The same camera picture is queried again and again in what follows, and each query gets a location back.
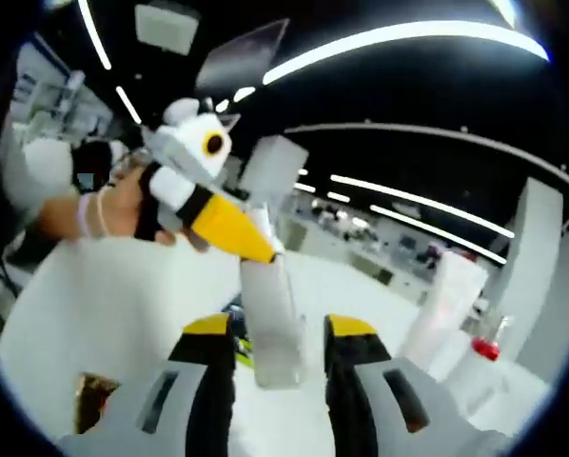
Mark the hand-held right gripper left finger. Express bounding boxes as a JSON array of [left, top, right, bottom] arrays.
[[58, 312, 239, 457]]

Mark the dark hanging ceiling panel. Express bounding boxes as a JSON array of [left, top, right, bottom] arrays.
[[195, 17, 291, 95]]

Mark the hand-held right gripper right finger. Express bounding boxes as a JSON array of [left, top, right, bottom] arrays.
[[322, 313, 510, 457]]

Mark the white tube red cap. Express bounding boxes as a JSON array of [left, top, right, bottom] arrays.
[[469, 312, 513, 365]]

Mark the pale purple bracelet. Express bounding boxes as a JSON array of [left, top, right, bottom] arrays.
[[76, 192, 95, 239]]

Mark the white ceiling track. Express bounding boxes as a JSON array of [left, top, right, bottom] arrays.
[[283, 120, 569, 230]]

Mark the tall white skincare tube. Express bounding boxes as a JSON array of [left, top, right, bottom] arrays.
[[402, 248, 491, 378]]

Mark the square ceiling air vent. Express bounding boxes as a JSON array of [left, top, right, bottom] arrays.
[[133, 1, 204, 57]]

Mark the gold skincare sachet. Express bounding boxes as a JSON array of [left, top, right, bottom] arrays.
[[76, 372, 123, 435]]

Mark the green black skincare sachet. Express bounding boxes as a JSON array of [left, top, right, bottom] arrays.
[[221, 308, 256, 371]]

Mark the thin pink bracelet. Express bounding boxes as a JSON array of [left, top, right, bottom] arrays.
[[93, 188, 108, 238]]

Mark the person's left hand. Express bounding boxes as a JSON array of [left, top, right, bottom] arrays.
[[101, 160, 213, 254]]

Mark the straight ceiling light strip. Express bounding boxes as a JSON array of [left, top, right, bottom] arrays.
[[329, 172, 518, 240], [368, 203, 508, 267]]

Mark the long curved ceiling light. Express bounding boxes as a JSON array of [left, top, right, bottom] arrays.
[[262, 20, 551, 88]]

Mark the row of office desks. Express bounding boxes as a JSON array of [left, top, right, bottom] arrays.
[[283, 203, 439, 297]]

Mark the clear skincare bottle red label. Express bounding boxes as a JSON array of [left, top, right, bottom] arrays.
[[239, 202, 307, 390]]

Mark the white square pillar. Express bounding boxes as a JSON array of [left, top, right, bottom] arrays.
[[238, 134, 310, 202], [511, 174, 565, 373]]

